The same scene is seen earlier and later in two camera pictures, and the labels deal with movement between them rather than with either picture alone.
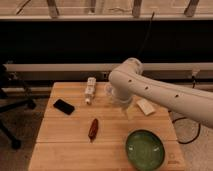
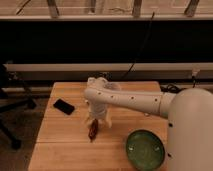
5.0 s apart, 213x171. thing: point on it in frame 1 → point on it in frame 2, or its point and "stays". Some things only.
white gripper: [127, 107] → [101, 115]
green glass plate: [145, 150] stays
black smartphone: [64, 106] stays
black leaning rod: [146, 35] stays
